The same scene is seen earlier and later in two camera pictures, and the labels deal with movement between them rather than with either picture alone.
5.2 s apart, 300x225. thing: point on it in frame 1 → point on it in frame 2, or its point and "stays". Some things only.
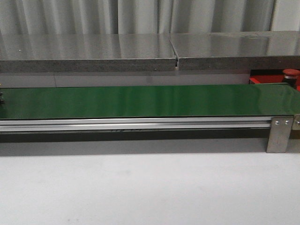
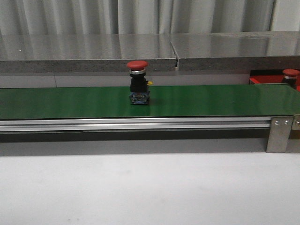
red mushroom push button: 1,101 → 139,93
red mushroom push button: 290,76 stays
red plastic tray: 262,79 stays
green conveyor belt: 215,101 stays
